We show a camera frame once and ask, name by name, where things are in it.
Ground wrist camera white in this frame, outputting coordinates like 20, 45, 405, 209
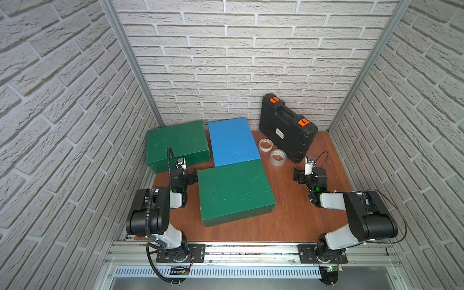
304, 157, 315, 176
176, 158, 187, 170

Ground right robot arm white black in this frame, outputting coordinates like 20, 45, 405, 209
294, 167, 398, 263

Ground right aluminium corner post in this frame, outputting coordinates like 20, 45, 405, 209
327, 0, 412, 134

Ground right thin cable black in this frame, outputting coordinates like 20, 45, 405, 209
314, 151, 408, 244

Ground left small circuit board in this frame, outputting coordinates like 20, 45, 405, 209
169, 267, 190, 276

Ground aluminium corner post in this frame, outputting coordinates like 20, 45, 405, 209
327, 0, 412, 134
100, 0, 165, 128

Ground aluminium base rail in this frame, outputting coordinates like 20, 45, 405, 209
93, 240, 412, 290

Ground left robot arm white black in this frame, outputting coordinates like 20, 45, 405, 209
125, 169, 198, 263

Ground blue shoebox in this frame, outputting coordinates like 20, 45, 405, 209
208, 118, 261, 167

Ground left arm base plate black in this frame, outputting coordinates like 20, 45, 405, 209
156, 243, 206, 263

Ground left aluminium corner post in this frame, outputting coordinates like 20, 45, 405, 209
100, 0, 165, 128

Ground black tool case orange latches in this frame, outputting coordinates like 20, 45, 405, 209
259, 94, 319, 163

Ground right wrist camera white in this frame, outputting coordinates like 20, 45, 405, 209
304, 157, 315, 176

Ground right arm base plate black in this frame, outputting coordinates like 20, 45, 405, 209
297, 244, 348, 264

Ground tape roll near wall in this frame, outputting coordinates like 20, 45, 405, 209
258, 138, 274, 152

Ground green shoebox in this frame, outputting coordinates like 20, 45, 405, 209
146, 121, 211, 174
198, 159, 277, 227

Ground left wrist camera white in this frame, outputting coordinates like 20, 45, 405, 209
176, 158, 187, 170

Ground tape roll front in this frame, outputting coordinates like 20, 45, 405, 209
269, 149, 287, 167

